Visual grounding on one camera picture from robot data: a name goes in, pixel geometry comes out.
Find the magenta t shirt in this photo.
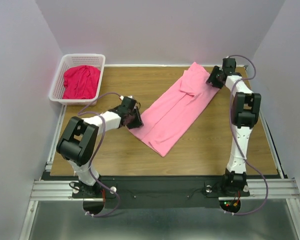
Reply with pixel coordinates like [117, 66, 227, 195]
[62, 65, 101, 100]

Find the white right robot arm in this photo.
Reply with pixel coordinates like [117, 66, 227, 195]
[206, 55, 262, 195]

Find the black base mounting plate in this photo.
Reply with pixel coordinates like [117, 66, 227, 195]
[69, 175, 250, 209]

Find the light pink t shirt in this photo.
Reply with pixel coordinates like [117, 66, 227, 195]
[130, 62, 219, 157]

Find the aluminium frame rail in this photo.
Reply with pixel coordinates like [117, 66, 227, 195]
[19, 106, 72, 240]

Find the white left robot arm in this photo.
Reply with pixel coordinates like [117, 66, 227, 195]
[56, 96, 143, 197]

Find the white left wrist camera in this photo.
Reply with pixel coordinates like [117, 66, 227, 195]
[119, 95, 134, 101]

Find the white plastic laundry basket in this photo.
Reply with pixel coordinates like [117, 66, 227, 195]
[48, 53, 106, 106]

